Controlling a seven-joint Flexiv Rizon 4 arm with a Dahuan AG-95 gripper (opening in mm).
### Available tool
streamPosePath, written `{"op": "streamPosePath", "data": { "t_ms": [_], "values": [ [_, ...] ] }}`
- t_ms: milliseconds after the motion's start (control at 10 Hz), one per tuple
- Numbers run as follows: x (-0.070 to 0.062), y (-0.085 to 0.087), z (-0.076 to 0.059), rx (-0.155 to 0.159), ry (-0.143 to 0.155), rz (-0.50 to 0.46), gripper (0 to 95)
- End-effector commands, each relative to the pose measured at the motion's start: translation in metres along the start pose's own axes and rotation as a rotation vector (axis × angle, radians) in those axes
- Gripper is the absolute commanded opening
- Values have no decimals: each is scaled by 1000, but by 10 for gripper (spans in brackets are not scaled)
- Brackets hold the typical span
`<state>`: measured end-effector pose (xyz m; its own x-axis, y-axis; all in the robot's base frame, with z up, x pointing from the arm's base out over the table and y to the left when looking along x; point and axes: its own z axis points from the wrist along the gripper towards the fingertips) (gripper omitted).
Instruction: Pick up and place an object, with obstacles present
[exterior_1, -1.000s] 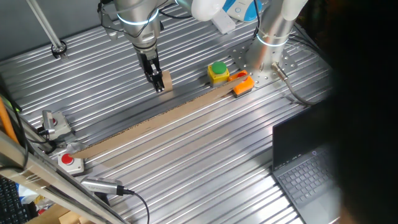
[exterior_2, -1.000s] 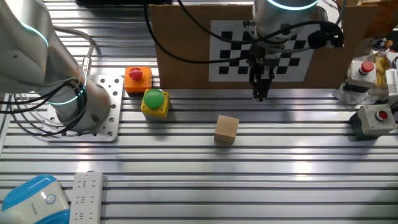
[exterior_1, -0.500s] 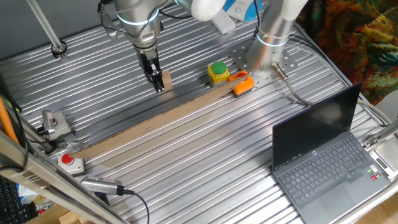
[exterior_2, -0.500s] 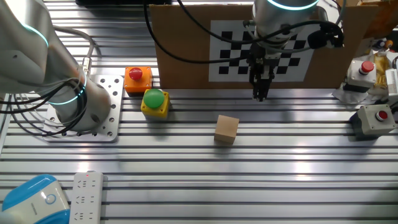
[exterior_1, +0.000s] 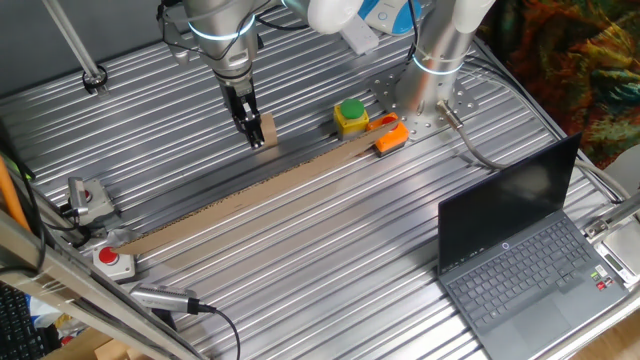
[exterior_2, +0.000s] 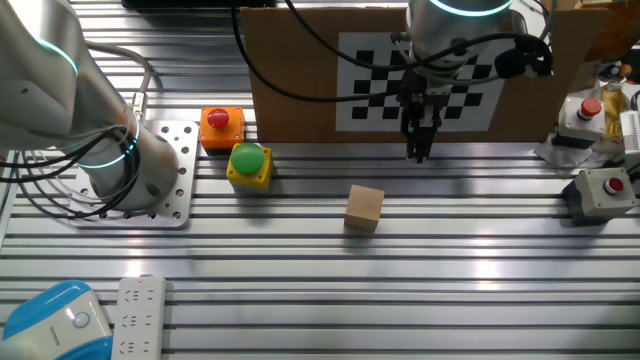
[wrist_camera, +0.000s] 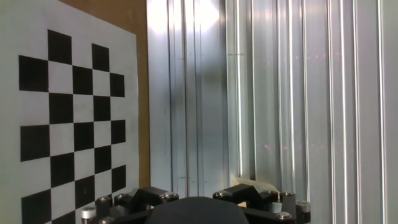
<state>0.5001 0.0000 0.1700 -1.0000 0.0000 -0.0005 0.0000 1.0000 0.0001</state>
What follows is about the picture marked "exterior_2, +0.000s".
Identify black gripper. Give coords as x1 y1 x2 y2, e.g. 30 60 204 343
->
398 69 447 165

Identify wooden cube block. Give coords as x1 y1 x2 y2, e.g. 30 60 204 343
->
343 184 386 233

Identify checkerboard calibration paper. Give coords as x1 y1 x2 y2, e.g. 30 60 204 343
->
335 31 522 133

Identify brown cardboard board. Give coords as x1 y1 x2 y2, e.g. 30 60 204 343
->
239 5 609 144

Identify grey box tall red button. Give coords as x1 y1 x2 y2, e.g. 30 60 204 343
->
551 96 607 150

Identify yellow box green button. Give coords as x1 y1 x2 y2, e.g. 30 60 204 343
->
225 142 274 192

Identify grey box flat red button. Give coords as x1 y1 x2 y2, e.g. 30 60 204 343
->
562 167 639 222

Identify orange box red button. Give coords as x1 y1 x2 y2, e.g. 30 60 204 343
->
199 106 247 153

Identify yellow plastic bag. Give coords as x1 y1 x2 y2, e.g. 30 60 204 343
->
598 81 630 142

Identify small coloured balls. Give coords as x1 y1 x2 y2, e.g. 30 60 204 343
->
605 62 634 80

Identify brown cardboard box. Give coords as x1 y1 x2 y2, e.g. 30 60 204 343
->
574 0 640 64

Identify white power strip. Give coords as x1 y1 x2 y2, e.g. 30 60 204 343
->
110 274 167 360

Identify blue and white device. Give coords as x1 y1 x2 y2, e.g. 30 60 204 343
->
0 279 114 360

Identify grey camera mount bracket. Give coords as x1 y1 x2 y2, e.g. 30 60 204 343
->
508 8 529 39

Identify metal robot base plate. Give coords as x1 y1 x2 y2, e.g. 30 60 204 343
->
68 119 200 230

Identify grey braided hose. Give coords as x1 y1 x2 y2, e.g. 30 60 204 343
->
85 41 154 122

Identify black base cable bundle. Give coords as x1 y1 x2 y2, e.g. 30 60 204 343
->
0 124 143 222

